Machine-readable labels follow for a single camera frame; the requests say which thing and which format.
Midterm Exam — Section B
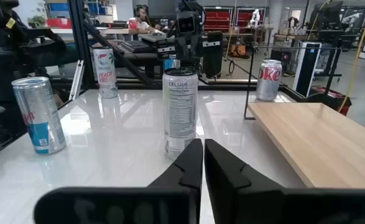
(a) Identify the white desk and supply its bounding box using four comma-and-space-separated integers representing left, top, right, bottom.
50, 27, 133, 35

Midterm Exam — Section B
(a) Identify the silver Diet Coke can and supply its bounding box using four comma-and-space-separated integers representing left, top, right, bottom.
256, 59, 283, 101

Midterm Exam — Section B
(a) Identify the white Celsius Peach Vibe can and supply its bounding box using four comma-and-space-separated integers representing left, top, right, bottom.
92, 46, 119, 99

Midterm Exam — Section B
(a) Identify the green potted plant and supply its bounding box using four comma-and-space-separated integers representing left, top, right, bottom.
27, 14, 47, 29

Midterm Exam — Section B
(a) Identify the yellow cable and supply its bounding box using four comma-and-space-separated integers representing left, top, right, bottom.
337, 0, 365, 113

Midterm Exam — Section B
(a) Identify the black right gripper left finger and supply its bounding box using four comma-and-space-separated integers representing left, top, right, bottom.
32, 138, 204, 224

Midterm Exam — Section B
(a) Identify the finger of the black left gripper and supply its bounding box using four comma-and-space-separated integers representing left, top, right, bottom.
188, 35, 204, 68
175, 35, 190, 68

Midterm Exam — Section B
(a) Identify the person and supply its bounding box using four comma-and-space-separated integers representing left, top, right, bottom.
127, 5, 163, 34

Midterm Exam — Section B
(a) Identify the silver aluminium bar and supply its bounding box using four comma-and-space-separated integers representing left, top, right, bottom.
68, 60, 85, 101

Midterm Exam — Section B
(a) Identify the orange bag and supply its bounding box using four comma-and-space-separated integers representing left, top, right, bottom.
230, 43, 251, 59

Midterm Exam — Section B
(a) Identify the red plastic crate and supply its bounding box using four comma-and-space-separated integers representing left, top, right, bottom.
46, 17, 73, 29

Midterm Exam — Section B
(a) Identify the red storage bin rack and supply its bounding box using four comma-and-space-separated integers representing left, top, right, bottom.
235, 7, 267, 29
203, 6, 233, 33

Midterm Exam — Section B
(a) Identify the black keyboard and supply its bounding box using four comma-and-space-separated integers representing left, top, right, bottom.
119, 39, 157, 54

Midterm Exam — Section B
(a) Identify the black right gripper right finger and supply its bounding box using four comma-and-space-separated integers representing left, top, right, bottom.
204, 138, 365, 224

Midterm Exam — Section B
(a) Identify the red and black toolbox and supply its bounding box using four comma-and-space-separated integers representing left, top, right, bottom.
306, 86, 353, 117

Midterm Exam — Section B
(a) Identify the white Celsius can yellow-orange print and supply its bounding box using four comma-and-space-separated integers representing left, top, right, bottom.
162, 67, 199, 161

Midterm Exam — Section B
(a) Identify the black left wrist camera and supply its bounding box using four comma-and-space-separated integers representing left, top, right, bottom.
175, 11, 201, 35

